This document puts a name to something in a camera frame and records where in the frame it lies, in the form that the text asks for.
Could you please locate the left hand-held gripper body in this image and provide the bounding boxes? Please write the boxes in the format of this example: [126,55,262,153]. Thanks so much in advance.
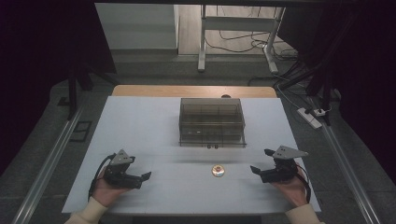
[103,148,144,190]

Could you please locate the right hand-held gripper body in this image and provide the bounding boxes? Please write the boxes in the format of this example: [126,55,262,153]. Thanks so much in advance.
[260,145,309,184]

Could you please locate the person's right hand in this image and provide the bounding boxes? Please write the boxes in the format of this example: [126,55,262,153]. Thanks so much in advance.
[271,163,308,208]

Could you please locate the person's left hand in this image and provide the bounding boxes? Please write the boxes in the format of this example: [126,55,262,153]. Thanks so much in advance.
[91,170,132,208]

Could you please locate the small round gold disc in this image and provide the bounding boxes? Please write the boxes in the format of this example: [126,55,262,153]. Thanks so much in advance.
[211,164,226,178]

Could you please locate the white table cover board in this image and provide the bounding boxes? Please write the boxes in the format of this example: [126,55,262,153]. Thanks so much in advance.
[61,95,322,215]

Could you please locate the white power strip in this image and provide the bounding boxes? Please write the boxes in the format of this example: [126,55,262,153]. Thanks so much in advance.
[296,107,323,130]

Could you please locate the black floor plate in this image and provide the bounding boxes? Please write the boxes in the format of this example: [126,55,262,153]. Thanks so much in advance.
[70,120,93,144]

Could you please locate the clear plastic drawer box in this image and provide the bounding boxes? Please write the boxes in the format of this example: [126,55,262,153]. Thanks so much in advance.
[178,97,248,149]

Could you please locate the dark curtain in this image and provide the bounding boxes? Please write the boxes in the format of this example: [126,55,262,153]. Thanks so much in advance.
[0,0,118,176]
[276,0,396,185]

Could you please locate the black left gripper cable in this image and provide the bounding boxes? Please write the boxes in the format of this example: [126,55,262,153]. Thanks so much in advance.
[88,152,117,201]

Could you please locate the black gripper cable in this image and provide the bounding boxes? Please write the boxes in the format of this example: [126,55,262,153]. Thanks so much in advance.
[295,163,313,204]
[88,152,117,201]

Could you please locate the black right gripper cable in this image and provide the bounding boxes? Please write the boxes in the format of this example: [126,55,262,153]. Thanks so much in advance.
[295,163,313,204]

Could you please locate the white power strip cable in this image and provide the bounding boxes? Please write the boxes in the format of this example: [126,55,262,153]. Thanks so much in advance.
[276,83,304,110]

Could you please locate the aluminium floor rail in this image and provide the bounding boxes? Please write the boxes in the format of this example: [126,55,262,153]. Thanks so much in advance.
[11,104,86,224]
[319,123,381,224]

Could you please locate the black floor cables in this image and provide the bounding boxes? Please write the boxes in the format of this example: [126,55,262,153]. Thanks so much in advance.
[205,29,302,63]

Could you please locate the white metal desk frame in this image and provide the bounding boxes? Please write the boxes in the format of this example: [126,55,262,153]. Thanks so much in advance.
[197,4,287,75]

